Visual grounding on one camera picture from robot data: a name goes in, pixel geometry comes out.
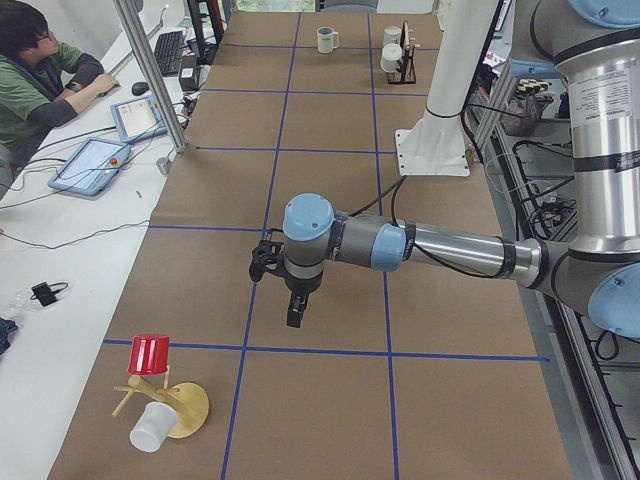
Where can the black wire cup rack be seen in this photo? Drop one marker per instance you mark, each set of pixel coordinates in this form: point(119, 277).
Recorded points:
point(405, 74)

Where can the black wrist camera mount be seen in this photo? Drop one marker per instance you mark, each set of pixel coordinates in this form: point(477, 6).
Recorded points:
point(267, 258)

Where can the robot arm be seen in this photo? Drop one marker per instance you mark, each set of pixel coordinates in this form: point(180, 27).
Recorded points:
point(595, 46)

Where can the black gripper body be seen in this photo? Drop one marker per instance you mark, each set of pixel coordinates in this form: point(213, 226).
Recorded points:
point(302, 285)

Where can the black keyboard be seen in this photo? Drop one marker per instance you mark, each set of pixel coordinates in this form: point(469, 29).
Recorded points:
point(168, 52)

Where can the small black device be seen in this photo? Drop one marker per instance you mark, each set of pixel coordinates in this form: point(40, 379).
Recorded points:
point(46, 293)

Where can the white plastic cup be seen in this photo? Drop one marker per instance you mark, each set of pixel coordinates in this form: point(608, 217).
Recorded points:
point(153, 427)

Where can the blue teach pendant upright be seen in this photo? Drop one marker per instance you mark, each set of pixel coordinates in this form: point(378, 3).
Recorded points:
point(138, 119)

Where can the white mug with handle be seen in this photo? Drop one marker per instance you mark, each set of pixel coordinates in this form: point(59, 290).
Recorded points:
point(328, 40)

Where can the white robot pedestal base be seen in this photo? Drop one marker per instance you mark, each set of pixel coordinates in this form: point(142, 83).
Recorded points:
point(435, 145)

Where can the blue teach pendant flat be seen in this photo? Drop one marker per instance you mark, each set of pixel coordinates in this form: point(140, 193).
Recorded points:
point(91, 168)

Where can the red cup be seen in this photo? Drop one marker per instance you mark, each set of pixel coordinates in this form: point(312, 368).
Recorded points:
point(149, 354)

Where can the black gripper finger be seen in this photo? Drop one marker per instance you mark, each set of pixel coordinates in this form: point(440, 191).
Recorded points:
point(295, 311)

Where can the wooden cup tree stand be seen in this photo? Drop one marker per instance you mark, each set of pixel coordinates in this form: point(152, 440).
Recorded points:
point(188, 399)

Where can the person in green shirt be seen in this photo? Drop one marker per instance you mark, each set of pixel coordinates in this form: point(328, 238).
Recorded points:
point(45, 83)

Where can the black computer mouse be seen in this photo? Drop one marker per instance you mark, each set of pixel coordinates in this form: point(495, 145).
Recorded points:
point(139, 88)

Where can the aluminium frame post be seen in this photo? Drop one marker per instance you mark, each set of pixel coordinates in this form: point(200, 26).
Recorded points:
point(142, 51)

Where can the small metal cylinder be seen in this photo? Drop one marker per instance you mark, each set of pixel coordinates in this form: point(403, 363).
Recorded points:
point(163, 165)

